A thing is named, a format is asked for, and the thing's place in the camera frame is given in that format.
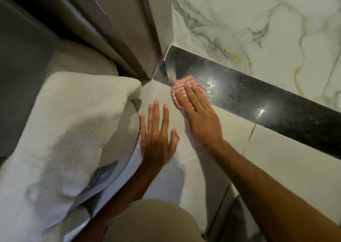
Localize white fluffy towel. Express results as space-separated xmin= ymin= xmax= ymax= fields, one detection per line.
xmin=0 ymin=70 xmax=142 ymax=242

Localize person's right hand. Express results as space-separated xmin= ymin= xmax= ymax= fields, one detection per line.
xmin=174 ymin=84 xmax=224 ymax=149

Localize beige trousers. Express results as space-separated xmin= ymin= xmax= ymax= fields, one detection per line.
xmin=102 ymin=198 xmax=207 ymax=242

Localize grey fabric cushion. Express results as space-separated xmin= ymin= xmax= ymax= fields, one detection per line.
xmin=44 ymin=39 xmax=119 ymax=78

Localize grey ribbed mattress edge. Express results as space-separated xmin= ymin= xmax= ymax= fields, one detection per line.
xmin=63 ymin=99 xmax=142 ymax=242

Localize pink checked cleaning cloth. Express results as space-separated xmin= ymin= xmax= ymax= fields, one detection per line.
xmin=170 ymin=74 xmax=205 ymax=110

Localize person's left forearm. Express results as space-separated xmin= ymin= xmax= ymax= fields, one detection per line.
xmin=71 ymin=162 xmax=163 ymax=242

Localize grey door frame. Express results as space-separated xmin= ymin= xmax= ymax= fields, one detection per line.
xmin=56 ymin=0 xmax=174 ymax=80

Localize person's right forearm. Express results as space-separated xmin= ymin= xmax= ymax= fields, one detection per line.
xmin=204 ymin=139 xmax=341 ymax=242

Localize dark brown cabinet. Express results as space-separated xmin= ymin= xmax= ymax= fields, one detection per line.
xmin=0 ymin=0 xmax=60 ymax=157

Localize person's left hand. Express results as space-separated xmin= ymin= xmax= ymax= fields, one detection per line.
xmin=139 ymin=99 xmax=180 ymax=172

